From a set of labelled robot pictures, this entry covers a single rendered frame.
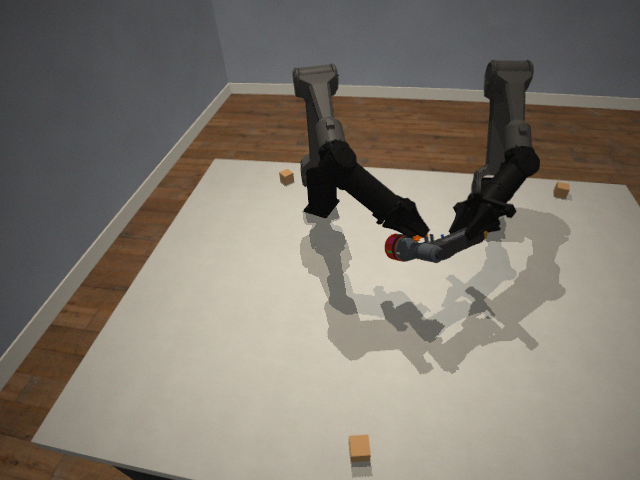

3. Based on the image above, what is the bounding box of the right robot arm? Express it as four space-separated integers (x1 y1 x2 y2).
293 64 381 218

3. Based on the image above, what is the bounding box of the small tan cube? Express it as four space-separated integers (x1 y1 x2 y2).
279 169 294 185
554 182 570 199
349 435 371 462

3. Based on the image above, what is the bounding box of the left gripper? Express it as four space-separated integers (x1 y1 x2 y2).
449 183 517 241

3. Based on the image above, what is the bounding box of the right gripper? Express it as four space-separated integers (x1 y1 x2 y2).
364 183 430 239

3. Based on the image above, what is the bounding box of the grey hose nozzle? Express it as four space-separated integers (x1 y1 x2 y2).
385 227 488 263

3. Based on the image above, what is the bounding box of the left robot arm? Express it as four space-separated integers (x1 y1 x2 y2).
467 60 540 201

